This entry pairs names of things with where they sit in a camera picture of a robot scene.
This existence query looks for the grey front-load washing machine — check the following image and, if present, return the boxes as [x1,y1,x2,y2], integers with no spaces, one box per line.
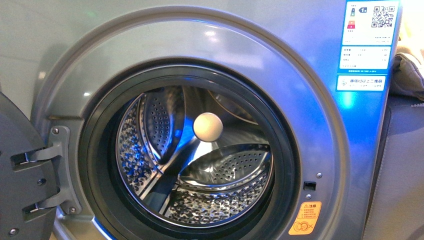
[0,0,402,240]

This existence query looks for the grey washing machine door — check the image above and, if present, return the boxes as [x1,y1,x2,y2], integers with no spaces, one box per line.
[0,94,57,240]

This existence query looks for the white round drum hub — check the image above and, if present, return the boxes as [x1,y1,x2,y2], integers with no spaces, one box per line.
[193,112,224,143]

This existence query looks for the perforated stainless steel drum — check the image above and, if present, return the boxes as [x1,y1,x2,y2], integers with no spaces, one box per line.
[115,85,272,229]

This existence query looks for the black rubber door gasket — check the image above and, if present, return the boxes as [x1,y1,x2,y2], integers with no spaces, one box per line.
[78,64,299,240]

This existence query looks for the black door latch slot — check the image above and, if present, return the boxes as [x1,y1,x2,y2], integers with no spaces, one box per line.
[303,181,317,191]

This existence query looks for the white text sticker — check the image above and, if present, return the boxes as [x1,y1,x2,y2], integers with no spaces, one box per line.
[336,75,387,92]

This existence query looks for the orange warning sticker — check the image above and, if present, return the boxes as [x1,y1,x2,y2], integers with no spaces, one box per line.
[288,201,322,236]

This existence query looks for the grey metal door hinge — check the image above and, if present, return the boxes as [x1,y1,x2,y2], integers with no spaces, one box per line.
[12,125,82,215]

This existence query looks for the blue energy rating label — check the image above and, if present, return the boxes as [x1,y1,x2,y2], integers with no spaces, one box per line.
[337,0,400,75]

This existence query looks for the beige quilted cloth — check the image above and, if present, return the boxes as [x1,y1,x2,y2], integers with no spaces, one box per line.
[390,19,424,102]

